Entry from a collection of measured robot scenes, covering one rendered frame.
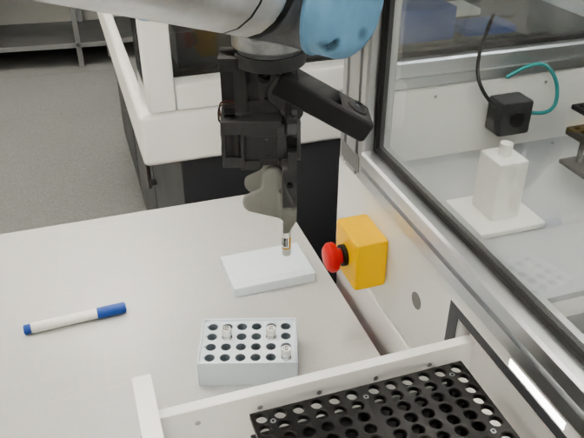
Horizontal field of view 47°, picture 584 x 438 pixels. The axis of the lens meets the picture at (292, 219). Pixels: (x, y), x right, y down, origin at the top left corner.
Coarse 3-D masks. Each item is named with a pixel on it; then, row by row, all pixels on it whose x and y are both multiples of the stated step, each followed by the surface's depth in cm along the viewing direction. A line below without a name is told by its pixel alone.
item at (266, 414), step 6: (252, 414) 62; (258, 414) 62; (264, 414) 62; (252, 420) 61; (252, 426) 62; (258, 426) 61; (264, 426) 61; (270, 426) 61; (258, 432) 60; (276, 432) 60
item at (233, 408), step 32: (416, 352) 70; (448, 352) 71; (480, 352) 70; (288, 384) 66; (320, 384) 67; (352, 384) 68; (480, 384) 72; (512, 384) 66; (160, 416) 62; (192, 416) 63; (224, 416) 65; (320, 416) 69; (512, 416) 67
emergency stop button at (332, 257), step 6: (324, 246) 87; (330, 246) 86; (324, 252) 87; (330, 252) 86; (336, 252) 86; (324, 258) 87; (330, 258) 86; (336, 258) 86; (342, 258) 87; (324, 264) 88; (330, 264) 86; (336, 264) 86; (330, 270) 87; (336, 270) 87
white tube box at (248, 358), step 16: (208, 320) 89; (224, 320) 89; (240, 320) 89; (256, 320) 89; (272, 320) 89; (288, 320) 89; (208, 336) 87; (240, 336) 87; (256, 336) 87; (288, 336) 87; (208, 352) 84; (224, 352) 84; (240, 352) 84; (256, 352) 84; (272, 352) 84; (208, 368) 82; (224, 368) 82; (240, 368) 82; (256, 368) 82; (272, 368) 82; (288, 368) 82; (208, 384) 84; (224, 384) 84; (240, 384) 84; (256, 384) 84
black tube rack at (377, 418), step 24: (384, 384) 65; (432, 384) 66; (456, 384) 65; (288, 408) 62; (312, 408) 62; (336, 408) 63; (360, 408) 66; (384, 408) 63; (408, 408) 67; (432, 408) 63; (456, 408) 62; (480, 408) 62; (264, 432) 64; (288, 432) 60; (312, 432) 64; (336, 432) 60; (360, 432) 60; (384, 432) 60; (408, 432) 60; (432, 432) 60; (456, 432) 64; (480, 432) 60; (504, 432) 60
